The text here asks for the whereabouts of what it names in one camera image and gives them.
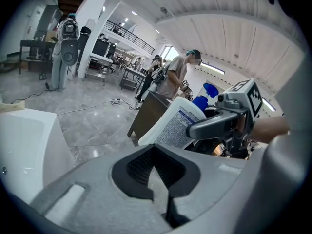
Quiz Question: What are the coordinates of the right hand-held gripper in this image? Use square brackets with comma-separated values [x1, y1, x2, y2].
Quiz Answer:
[186, 78, 263, 158]

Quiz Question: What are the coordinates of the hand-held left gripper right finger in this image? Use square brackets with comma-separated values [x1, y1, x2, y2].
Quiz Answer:
[153, 130, 305, 234]

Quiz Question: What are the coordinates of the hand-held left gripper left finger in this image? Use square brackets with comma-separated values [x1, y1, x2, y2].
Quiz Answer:
[17, 144, 173, 234]

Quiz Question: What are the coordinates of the white bottle with blue cap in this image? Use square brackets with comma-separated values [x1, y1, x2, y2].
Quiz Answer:
[137, 83, 221, 150]

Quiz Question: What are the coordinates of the white bathtub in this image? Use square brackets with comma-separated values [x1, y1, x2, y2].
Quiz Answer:
[0, 108, 76, 204]

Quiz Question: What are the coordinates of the person's right forearm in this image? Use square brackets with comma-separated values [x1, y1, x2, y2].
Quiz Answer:
[247, 116, 291, 145]

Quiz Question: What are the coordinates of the person's right hand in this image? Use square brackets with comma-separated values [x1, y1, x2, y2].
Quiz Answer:
[235, 115, 247, 133]

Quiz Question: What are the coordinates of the wooden vanity cabinet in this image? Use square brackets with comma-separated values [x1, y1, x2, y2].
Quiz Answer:
[127, 91, 171, 146]

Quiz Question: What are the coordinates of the beige rectangular block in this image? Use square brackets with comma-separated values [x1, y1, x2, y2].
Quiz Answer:
[0, 100, 26, 113]

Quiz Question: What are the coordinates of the black mezzanine railing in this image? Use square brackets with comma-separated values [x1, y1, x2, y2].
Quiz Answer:
[103, 20, 156, 55]

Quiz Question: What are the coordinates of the steel table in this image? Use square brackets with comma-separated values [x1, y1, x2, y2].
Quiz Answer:
[84, 52, 114, 86]

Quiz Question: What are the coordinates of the gray oval pack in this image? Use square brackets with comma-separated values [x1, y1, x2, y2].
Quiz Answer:
[60, 39, 79, 67]

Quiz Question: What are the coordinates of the long white floor cable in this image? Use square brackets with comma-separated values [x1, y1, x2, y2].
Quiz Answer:
[56, 100, 113, 116]

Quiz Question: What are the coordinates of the black metal frame table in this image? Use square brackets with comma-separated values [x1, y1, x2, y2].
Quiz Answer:
[120, 66, 147, 92]

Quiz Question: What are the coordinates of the black floor cable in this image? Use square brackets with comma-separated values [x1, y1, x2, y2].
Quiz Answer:
[11, 88, 59, 104]

